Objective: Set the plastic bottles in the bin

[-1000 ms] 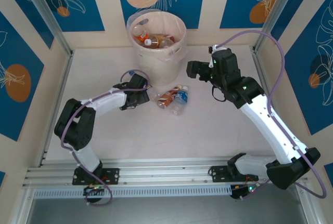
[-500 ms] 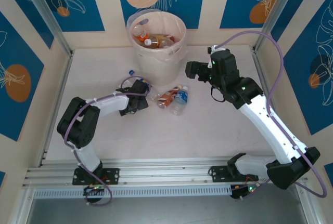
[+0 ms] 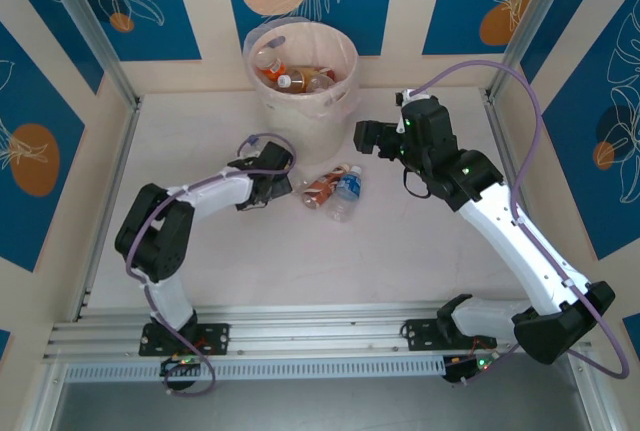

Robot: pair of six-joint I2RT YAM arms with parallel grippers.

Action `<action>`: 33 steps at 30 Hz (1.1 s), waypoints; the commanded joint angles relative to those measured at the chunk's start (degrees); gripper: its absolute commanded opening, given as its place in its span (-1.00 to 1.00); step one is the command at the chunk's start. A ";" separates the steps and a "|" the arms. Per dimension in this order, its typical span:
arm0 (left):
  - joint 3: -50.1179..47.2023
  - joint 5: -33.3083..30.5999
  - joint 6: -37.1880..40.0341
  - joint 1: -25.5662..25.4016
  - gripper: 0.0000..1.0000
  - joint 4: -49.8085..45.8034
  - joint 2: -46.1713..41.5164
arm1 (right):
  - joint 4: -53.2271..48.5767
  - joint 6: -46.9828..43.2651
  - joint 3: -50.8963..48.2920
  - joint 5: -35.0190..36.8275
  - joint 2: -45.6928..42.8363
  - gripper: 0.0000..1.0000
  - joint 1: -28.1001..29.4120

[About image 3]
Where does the beige round waste bin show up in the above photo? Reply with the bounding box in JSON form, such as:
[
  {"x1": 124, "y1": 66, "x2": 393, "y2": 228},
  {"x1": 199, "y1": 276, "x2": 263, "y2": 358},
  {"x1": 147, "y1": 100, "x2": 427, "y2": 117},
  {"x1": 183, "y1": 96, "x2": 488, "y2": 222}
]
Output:
[{"x1": 243, "y1": 18, "x2": 360, "y2": 165}]

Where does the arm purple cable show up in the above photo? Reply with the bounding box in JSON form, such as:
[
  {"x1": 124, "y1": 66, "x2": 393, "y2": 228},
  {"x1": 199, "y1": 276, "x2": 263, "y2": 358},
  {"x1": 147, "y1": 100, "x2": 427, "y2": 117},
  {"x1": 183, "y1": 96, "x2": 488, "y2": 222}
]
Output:
[
  {"x1": 407, "y1": 60, "x2": 631, "y2": 382},
  {"x1": 124, "y1": 133, "x2": 299, "y2": 397}
]

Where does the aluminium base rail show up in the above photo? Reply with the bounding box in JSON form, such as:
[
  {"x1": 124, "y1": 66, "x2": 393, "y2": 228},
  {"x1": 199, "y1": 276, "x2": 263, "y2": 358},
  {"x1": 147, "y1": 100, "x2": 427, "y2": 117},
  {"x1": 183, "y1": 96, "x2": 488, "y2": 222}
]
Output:
[{"x1": 43, "y1": 302, "x2": 594, "y2": 361}]

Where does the brown plastic bottle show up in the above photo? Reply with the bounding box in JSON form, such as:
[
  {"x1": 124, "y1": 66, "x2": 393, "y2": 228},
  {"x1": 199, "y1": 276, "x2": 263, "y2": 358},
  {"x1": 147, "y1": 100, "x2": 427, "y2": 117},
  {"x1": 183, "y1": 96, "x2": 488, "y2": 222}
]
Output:
[{"x1": 299, "y1": 164, "x2": 350, "y2": 210}]

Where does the black mount plate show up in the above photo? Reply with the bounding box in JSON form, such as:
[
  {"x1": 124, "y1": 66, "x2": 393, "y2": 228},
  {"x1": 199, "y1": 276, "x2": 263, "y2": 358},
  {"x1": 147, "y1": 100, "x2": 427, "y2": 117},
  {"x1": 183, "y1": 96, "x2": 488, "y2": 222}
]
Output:
[
  {"x1": 401, "y1": 317, "x2": 497, "y2": 353},
  {"x1": 138, "y1": 322, "x2": 232, "y2": 357}
]

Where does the aluminium frame post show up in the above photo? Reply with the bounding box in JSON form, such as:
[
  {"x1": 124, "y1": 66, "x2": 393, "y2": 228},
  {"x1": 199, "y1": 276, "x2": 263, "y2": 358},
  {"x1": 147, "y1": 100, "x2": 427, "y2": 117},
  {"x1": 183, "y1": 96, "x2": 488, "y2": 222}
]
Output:
[
  {"x1": 37, "y1": 0, "x2": 142, "y2": 110},
  {"x1": 487, "y1": 0, "x2": 581, "y2": 102}
]

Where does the left black mount plate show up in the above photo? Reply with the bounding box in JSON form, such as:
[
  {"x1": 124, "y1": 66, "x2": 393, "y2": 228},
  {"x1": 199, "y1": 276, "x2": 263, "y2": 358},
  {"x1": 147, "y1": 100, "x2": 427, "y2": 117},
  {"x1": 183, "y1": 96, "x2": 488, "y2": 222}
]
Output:
[{"x1": 138, "y1": 322, "x2": 232, "y2": 357}]

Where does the clear plastic bin liner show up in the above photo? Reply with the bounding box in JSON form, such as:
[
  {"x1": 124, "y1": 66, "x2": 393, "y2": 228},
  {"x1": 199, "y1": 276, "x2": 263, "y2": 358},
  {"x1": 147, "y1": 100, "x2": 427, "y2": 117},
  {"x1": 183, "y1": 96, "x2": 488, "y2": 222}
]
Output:
[{"x1": 242, "y1": 17, "x2": 361, "y2": 120}]

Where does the aluminium frame leg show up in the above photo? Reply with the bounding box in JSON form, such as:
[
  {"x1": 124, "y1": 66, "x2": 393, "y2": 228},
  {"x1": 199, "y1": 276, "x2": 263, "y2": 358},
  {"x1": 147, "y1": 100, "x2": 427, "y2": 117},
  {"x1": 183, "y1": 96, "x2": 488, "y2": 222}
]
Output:
[
  {"x1": 19, "y1": 358, "x2": 69, "y2": 431},
  {"x1": 564, "y1": 363, "x2": 619, "y2": 431}
]

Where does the red gold label bottle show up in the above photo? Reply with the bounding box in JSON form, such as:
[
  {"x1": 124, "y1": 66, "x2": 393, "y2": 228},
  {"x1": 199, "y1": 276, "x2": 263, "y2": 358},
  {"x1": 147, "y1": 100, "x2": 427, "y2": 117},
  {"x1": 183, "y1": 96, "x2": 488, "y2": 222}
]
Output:
[{"x1": 277, "y1": 65, "x2": 337, "y2": 96}]

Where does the blue label water bottle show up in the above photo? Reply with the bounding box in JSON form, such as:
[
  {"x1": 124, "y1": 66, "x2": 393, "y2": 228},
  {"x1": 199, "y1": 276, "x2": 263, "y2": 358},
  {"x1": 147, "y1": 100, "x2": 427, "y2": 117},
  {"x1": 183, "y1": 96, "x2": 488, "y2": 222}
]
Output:
[{"x1": 327, "y1": 164, "x2": 363, "y2": 224}]

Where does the aluminium side rail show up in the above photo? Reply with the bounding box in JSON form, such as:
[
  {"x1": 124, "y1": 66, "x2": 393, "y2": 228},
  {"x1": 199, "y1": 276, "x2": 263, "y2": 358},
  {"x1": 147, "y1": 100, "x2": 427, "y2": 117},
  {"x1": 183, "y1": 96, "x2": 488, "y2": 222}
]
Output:
[
  {"x1": 69, "y1": 100, "x2": 144, "y2": 323},
  {"x1": 482, "y1": 90, "x2": 544, "y2": 237}
]

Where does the white slotted cable duct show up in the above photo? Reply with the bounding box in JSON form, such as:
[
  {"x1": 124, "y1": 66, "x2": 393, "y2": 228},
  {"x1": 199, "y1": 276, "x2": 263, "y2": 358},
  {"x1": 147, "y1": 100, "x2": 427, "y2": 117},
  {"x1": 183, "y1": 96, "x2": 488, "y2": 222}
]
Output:
[{"x1": 63, "y1": 356, "x2": 447, "y2": 383}]

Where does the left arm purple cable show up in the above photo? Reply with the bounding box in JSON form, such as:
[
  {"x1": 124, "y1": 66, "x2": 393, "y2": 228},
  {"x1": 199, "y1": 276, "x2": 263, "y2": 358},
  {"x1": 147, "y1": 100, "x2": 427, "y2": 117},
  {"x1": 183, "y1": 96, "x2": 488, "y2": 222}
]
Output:
[{"x1": 124, "y1": 133, "x2": 299, "y2": 397}]

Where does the right black mount plate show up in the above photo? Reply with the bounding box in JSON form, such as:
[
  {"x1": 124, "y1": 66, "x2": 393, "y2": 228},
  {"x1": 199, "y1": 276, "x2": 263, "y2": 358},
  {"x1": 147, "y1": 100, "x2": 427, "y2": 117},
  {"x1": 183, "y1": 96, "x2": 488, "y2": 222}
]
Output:
[{"x1": 401, "y1": 317, "x2": 497, "y2": 353}]

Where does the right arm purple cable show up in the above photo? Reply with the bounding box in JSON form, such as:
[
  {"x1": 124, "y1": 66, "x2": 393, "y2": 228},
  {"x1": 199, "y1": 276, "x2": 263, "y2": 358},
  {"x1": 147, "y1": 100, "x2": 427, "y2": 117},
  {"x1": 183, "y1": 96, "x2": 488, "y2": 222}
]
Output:
[{"x1": 407, "y1": 60, "x2": 631, "y2": 382}]

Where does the orange label plastic bottle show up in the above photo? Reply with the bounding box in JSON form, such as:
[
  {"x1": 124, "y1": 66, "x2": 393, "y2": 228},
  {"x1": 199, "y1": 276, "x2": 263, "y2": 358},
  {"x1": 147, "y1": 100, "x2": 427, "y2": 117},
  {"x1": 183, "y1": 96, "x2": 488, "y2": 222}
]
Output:
[{"x1": 256, "y1": 48, "x2": 289, "y2": 78}]

